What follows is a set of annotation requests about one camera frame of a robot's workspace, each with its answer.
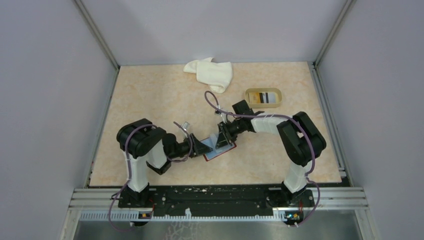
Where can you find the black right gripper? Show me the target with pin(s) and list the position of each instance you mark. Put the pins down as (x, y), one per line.
(222, 140)

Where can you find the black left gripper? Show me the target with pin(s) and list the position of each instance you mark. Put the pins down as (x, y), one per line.
(198, 148)

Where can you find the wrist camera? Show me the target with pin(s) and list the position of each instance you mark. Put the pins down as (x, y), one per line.
(222, 113)
(185, 125)

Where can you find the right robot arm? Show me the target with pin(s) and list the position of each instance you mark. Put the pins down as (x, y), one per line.
(302, 140)

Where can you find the beige oval tray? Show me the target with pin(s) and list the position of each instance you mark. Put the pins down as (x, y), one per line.
(279, 97)

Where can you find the white folded cloth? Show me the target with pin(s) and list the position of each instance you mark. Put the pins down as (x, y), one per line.
(217, 75)

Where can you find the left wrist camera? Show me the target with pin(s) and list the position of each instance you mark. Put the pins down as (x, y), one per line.
(185, 125)

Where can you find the gold VIP card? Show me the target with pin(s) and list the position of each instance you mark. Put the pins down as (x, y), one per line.
(255, 97)

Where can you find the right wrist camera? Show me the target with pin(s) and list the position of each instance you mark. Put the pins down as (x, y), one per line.
(222, 113)

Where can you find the black striped card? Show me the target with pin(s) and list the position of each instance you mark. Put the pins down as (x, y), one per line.
(268, 97)

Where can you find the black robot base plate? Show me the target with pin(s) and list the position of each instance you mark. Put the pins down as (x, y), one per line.
(241, 200)

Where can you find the red leather card holder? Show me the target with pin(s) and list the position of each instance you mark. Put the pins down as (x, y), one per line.
(216, 152)

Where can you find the aluminium frame rail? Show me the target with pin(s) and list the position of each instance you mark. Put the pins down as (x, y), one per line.
(98, 204)

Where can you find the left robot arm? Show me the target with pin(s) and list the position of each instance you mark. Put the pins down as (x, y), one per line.
(146, 145)

